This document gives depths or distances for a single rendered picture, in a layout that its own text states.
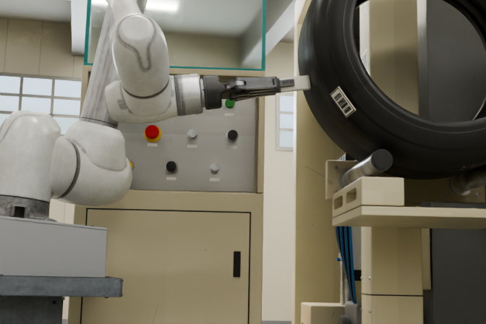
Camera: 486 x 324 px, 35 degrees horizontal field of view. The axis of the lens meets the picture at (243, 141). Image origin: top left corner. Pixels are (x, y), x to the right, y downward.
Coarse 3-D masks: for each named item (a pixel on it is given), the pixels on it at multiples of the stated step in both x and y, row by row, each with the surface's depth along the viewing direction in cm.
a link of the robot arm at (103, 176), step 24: (144, 0) 203; (96, 72) 199; (96, 96) 197; (96, 120) 197; (72, 144) 191; (96, 144) 193; (120, 144) 198; (96, 168) 193; (120, 168) 198; (72, 192) 190; (96, 192) 194; (120, 192) 200
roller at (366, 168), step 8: (376, 152) 156; (384, 152) 156; (368, 160) 158; (376, 160) 155; (384, 160) 155; (392, 160) 156; (352, 168) 178; (360, 168) 167; (368, 168) 160; (376, 168) 155; (384, 168) 155; (344, 176) 186; (352, 176) 176; (360, 176) 170; (344, 184) 188
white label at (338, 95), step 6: (336, 90) 157; (336, 96) 158; (342, 96) 157; (336, 102) 159; (342, 102) 158; (348, 102) 156; (342, 108) 159; (348, 108) 157; (354, 108) 156; (348, 114) 158
